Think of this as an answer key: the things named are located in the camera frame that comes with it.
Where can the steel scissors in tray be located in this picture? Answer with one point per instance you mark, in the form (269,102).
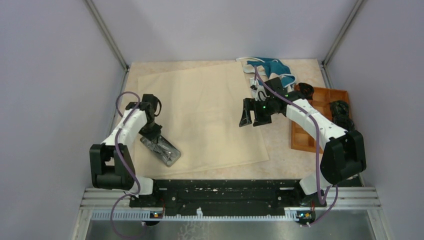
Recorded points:
(165,152)

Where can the black rolled item top-left compartment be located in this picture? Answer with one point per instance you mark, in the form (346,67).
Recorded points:
(306,90)

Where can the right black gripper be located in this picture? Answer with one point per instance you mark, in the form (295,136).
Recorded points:
(251,104)

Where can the beige cloth drape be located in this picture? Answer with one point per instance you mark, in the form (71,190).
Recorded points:
(200,116)

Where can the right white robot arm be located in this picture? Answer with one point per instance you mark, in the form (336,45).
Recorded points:
(343,150)

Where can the black green rolled item upper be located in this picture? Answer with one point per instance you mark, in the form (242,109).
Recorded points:
(339,108)

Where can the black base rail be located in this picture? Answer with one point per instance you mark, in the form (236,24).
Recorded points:
(295,193)

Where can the aluminium frame rail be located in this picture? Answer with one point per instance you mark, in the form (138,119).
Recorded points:
(217,204)

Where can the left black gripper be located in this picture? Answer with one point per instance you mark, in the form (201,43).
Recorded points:
(156,131)

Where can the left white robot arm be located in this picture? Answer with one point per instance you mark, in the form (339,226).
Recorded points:
(111,164)

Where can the blue and beige cloth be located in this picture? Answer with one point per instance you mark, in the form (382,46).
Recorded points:
(269,67)

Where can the black rolled item middle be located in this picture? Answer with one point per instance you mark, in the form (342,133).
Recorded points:
(344,122)

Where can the orange compartment tray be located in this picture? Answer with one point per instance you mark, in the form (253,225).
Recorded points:
(317,121)

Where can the metal instrument tray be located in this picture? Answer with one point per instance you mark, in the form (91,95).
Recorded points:
(145,141)

